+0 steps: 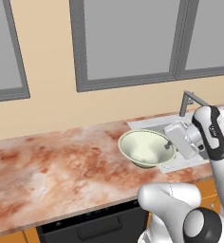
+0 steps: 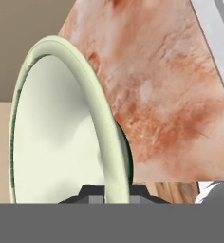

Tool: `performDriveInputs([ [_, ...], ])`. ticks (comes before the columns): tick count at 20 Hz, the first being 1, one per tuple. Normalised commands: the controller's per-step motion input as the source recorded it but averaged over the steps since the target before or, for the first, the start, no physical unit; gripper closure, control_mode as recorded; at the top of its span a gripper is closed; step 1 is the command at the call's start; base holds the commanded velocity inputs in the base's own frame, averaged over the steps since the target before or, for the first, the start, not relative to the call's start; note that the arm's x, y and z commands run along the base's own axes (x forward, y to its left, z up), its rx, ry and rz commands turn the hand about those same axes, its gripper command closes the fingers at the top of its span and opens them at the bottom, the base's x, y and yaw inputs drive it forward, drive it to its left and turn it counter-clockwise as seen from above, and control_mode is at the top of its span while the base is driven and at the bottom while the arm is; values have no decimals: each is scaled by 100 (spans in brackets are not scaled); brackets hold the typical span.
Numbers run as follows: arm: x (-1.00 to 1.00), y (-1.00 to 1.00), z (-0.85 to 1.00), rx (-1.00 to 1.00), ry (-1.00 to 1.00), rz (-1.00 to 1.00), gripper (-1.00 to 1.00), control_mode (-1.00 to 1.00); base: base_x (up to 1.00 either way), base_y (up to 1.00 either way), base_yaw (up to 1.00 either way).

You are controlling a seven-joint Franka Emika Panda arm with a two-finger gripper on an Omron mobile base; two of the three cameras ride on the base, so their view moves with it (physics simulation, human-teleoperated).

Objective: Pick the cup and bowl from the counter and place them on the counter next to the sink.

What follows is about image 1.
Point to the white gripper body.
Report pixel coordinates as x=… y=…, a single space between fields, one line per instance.
x=180 y=137

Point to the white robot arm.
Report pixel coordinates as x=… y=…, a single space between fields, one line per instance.
x=171 y=202

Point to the steel sink basin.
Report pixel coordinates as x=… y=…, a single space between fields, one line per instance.
x=180 y=163

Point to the pale green bowl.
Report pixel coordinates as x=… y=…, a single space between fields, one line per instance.
x=142 y=148

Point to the grey sink tap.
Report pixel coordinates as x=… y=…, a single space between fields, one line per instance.
x=187 y=98

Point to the orange cupboard front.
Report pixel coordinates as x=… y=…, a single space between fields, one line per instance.
x=12 y=238
x=209 y=191

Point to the grey framed window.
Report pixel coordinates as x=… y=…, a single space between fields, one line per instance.
x=126 y=38
x=209 y=34
x=3 y=44

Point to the black dishwasher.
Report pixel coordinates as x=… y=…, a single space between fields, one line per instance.
x=95 y=226

